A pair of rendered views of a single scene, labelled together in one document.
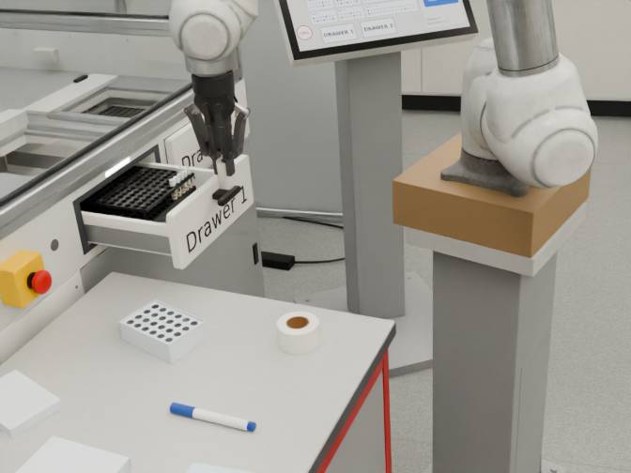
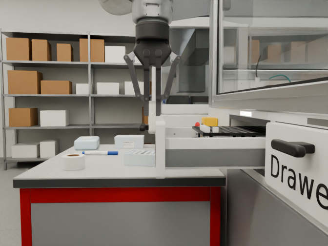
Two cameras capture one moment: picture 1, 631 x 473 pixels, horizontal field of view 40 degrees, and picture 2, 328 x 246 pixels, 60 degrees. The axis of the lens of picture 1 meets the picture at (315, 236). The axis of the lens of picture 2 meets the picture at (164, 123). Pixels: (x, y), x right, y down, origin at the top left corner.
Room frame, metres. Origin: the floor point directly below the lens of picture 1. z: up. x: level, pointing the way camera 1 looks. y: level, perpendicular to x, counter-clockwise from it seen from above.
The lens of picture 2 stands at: (2.08, -0.10, 0.96)
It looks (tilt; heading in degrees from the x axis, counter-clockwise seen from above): 4 degrees down; 153
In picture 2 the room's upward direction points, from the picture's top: straight up
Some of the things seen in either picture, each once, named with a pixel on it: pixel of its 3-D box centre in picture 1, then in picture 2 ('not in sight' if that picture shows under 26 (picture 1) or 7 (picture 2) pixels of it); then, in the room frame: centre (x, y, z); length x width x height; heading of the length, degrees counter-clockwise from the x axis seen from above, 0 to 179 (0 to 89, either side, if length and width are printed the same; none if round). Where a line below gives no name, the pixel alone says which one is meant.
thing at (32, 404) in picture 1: (14, 402); not in sight; (1.06, 0.48, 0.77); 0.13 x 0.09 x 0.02; 47
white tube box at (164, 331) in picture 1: (162, 330); (145, 157); (1.21, 0.27, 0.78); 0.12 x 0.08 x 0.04; 50
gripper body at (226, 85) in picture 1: (214, 95); (152, 45); (1.50, 0.16, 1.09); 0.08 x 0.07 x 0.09; 65
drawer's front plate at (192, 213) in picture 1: (213, 208); (159, 140); (1.47, 0.19, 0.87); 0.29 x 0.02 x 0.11; 155
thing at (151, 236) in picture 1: (122, 200); (246, 144); (1.56, 0.38, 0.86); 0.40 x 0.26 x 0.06; 65
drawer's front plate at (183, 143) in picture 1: (204, 140); (315, 172); (1.84, 0.24, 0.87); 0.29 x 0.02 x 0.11; 155
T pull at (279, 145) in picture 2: not in sight; (296, 147); (1.83, 0.21, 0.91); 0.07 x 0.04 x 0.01; 155
